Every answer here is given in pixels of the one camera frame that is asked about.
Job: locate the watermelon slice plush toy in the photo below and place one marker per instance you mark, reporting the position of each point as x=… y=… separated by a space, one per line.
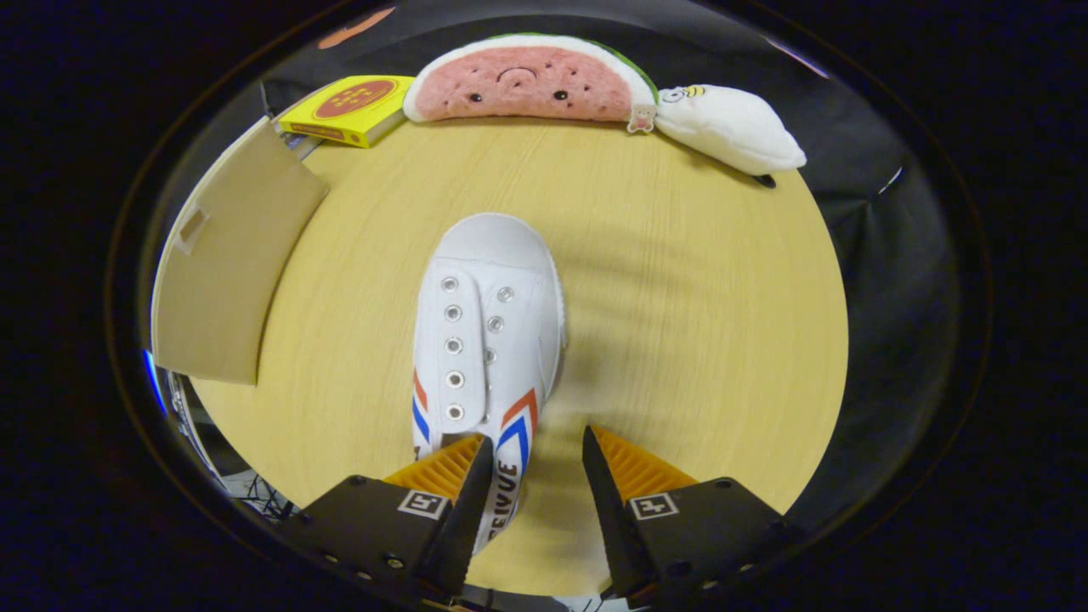
x=527 y=85

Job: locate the white plush toy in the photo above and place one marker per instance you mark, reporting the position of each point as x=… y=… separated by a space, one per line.
x=731 y=127

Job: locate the beige fabric storage box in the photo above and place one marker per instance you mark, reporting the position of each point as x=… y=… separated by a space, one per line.
x=229 y=272

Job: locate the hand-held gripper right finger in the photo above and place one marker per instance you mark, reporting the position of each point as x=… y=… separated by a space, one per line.
x=705 y=527

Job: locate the yellow book with red circle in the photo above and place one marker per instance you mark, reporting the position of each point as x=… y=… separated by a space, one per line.
x=353 y=106

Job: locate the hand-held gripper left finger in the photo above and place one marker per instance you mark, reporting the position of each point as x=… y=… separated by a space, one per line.
x=374 y=527

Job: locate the white canvas shoe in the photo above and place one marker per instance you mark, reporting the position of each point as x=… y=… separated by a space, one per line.
x=493 y=255

